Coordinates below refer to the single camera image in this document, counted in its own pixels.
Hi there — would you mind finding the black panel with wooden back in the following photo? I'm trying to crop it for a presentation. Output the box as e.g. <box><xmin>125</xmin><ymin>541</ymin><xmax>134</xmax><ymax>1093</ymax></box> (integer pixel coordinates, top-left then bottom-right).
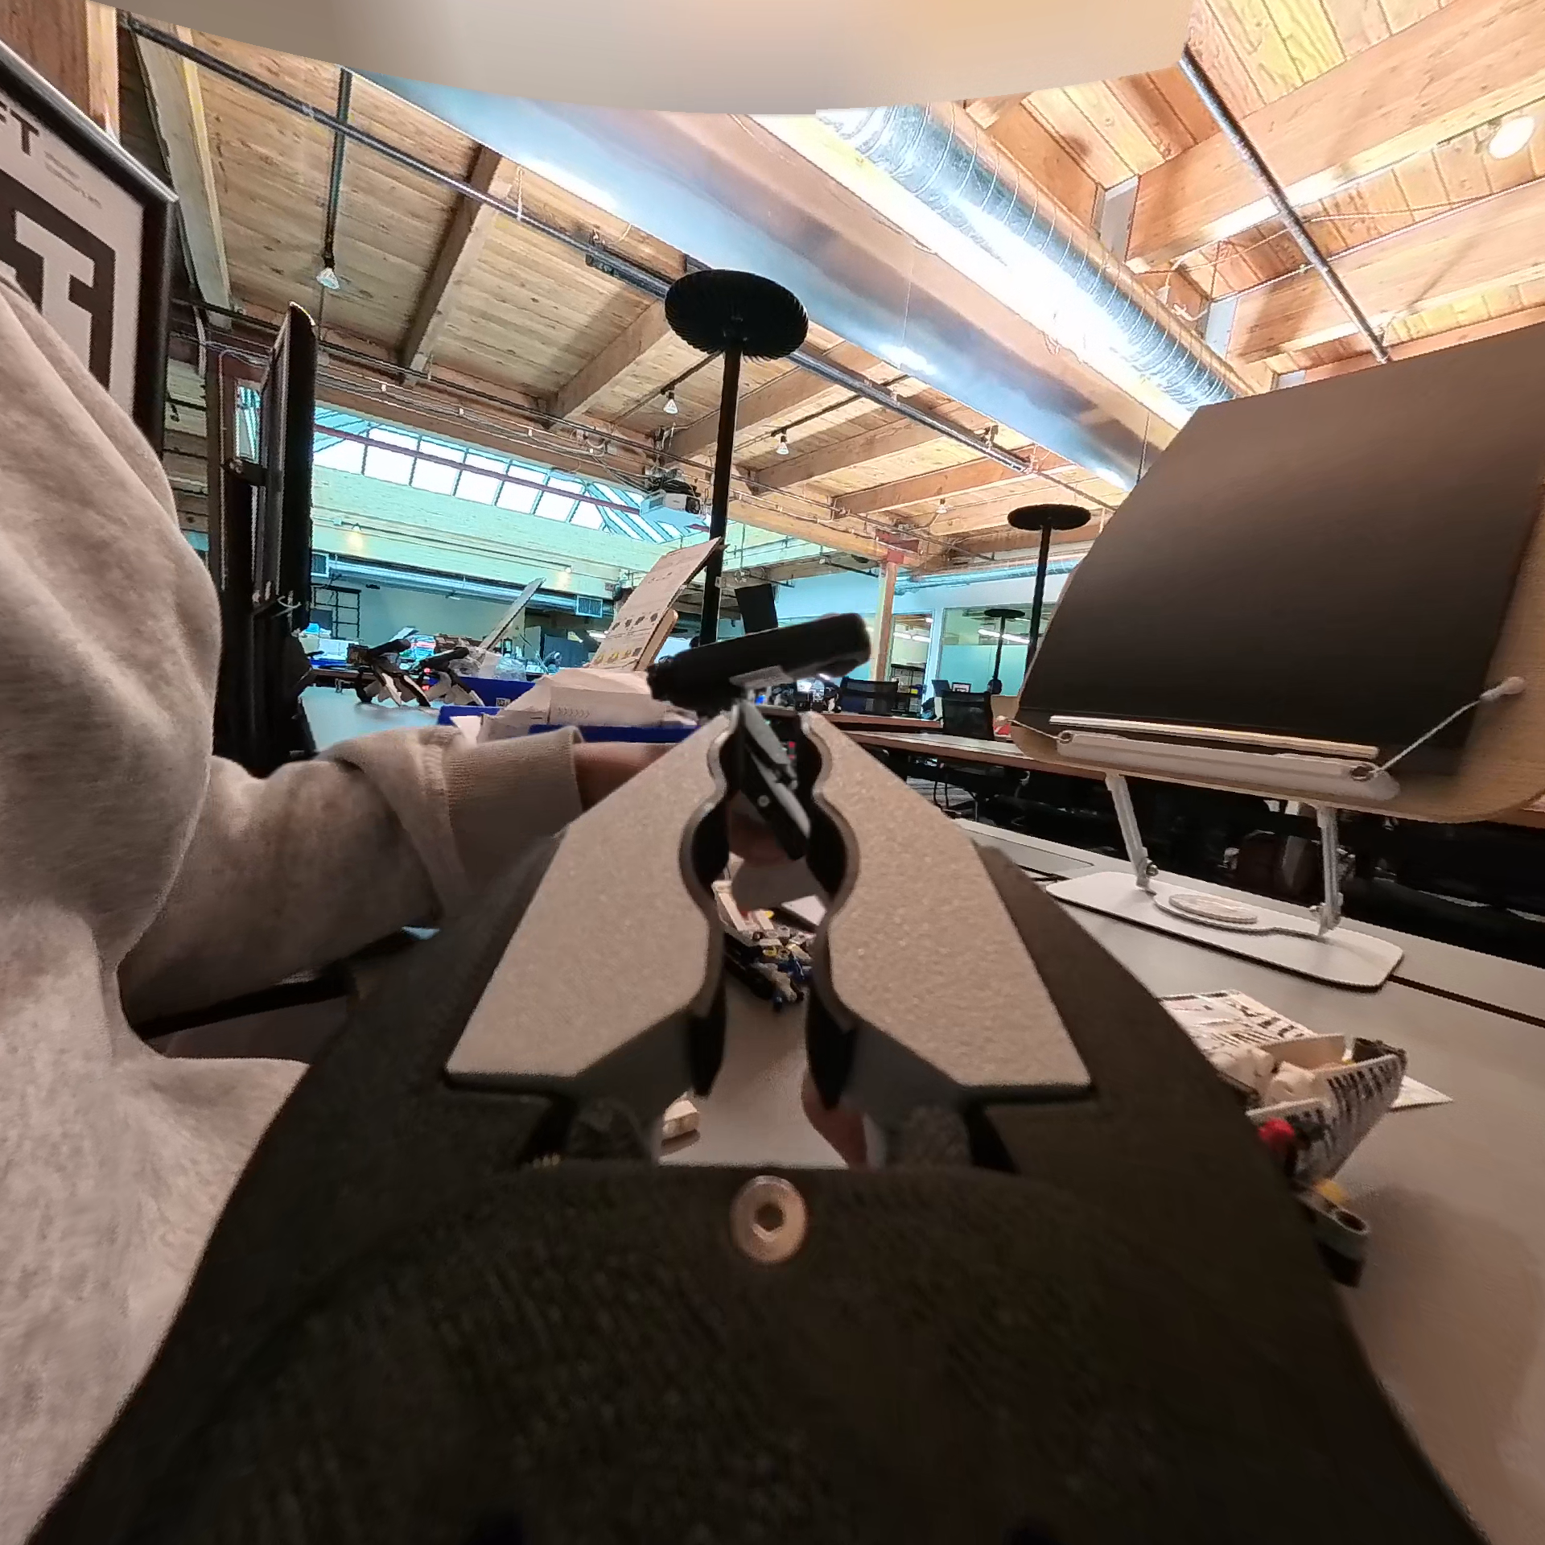
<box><xmin>1011</xmin><ymin>326</ymin><xmax>1545</xmax><ymax>828</ymax></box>

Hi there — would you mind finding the person's left hand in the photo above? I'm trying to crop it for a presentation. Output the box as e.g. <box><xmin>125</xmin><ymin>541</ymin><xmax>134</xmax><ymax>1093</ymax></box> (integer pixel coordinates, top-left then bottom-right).
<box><xmin>572</xmin><ymin>740</ymin><xmax>676</xmax><ymax>811</ymax></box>

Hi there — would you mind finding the large smooth grey duct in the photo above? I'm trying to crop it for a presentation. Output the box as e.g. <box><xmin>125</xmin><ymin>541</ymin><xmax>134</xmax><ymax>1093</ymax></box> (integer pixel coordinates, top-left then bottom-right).
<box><xmin>362</xmin><ymin>72</ymin><xmax>1160</xmax><ymax>490</ymax></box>

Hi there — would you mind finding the white cable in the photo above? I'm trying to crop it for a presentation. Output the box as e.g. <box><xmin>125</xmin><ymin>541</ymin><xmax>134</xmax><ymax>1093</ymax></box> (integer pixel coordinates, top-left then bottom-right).
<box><xmin>1375</xmin><ymin>675</ymin><xmax>1528</xmax><ymax>776</ymax></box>

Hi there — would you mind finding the framed black white poster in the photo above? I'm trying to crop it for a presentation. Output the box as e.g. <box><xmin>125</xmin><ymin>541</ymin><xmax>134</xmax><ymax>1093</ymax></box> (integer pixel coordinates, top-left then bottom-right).
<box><xmin>0</xmin><ymin>37</ymin><xmax>182</xmax><ymax>455</ymax></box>

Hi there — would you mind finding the cardboard sign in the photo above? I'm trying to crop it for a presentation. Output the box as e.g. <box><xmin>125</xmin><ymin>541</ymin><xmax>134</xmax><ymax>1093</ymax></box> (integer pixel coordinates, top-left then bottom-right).
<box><xmin>592</xmin><ymin>537</ymin><xmax>726</xmax><ymax>672</ymax></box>

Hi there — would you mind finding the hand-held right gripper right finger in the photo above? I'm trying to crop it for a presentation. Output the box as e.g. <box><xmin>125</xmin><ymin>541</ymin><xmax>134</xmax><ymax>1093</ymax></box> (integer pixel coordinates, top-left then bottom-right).
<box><xmin>796</xmin><ymin>712</ymin><xmax>1096</xmax><ymax>1163</ymax></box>

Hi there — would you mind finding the black floor lamp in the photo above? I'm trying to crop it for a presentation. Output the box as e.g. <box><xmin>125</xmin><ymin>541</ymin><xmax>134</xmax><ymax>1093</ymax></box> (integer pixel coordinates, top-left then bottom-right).
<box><xmin>1007</xmin><ymin>502</ymin><xmax>1094</xmax><ymax>677</ymax></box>
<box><xmin>664</xmin><ymin>269</ymin><xmax>812</xmax><ymax>648</ymax></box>

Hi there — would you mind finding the silver ventilation duct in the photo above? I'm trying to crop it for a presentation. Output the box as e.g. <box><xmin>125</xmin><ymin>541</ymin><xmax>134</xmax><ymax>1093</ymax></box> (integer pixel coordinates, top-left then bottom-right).
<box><xmin>820</xmin><ymin>103</ymin><xmax>1245</xmax><ymax>414</ymax></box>

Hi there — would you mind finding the blue storage bin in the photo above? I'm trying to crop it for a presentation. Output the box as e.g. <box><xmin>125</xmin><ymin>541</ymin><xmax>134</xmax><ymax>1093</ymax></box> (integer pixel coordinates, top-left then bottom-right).
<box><xmin>434</xmin><ymin>673</ymin><xmax>704</xmax><ymax>738</ymax></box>

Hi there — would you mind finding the zebra striped sticker sheet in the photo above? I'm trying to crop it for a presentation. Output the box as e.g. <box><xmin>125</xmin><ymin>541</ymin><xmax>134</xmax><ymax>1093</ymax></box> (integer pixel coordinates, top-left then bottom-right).
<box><xmin>1158</xmin><ymin>988</ymin><xmax>1454</xmax><ymax>1109</ymax></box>

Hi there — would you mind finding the black lego bar piece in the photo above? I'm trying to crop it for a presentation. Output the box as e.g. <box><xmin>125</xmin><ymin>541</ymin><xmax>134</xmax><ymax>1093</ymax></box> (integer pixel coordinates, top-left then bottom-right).
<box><xmin>645</xmin><ymin>611</ymin><xmax>873</xmax><ymax>861</ymax></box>

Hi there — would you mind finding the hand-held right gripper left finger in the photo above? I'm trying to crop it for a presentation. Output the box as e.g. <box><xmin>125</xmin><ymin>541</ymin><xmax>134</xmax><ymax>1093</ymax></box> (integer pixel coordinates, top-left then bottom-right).
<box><xmin>441</xmin><ymin>703</ymin><xmax>743</xmax><ymax>1154</ymax></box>

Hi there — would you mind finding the partly built lego model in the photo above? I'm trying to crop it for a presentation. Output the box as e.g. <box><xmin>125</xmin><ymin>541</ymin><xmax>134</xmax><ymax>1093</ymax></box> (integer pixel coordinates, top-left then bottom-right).
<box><xmin>1206</xmin><ymin>1032</ymin><xmax>1410</xmax><ymax>1290</ymax></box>

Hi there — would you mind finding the person's left forearm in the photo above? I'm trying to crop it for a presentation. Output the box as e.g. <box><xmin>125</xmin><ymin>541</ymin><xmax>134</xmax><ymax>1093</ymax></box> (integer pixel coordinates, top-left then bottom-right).
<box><xmin>121</xmin><ymin>721</ymin><xmax>586</xmax><ymax>1028</ymax></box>

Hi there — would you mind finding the pile of small lego parts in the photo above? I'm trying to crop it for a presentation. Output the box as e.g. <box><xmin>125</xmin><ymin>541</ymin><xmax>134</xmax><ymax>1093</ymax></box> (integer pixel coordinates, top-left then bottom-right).
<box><xmin>709</xmin><ymin>879</ymin><xmax>824</xmax><ymax>1006</ymax></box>

